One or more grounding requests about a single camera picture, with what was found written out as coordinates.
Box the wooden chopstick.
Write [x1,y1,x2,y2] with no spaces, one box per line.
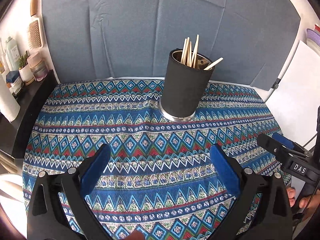
[191,34,199,68]
[181,38,189,64]
[187,41,192,67]
[204,57,223,70]
[184,37,190,64]

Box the right hand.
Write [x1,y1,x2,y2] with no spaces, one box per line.
[286,187,320,218]

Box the white board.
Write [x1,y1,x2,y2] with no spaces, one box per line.
[266,41,319,148]

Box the blue patterned tablecloth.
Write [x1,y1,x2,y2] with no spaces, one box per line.
[22,79,280,239]

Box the white paper towel roll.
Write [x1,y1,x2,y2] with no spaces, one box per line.
[0,75,20,122]

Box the black cylindrical utensil holder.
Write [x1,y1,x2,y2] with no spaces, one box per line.
[158,49,214,122]

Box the pink candle jar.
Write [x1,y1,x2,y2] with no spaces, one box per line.
[27,52,48,82]

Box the small potted plant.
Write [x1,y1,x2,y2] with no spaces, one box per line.
[18,50,34,86]

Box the white lotion bottle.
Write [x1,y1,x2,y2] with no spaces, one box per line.
[6,36,20,71]

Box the wooden hair brush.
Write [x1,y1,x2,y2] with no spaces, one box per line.
[28,17,43,50]

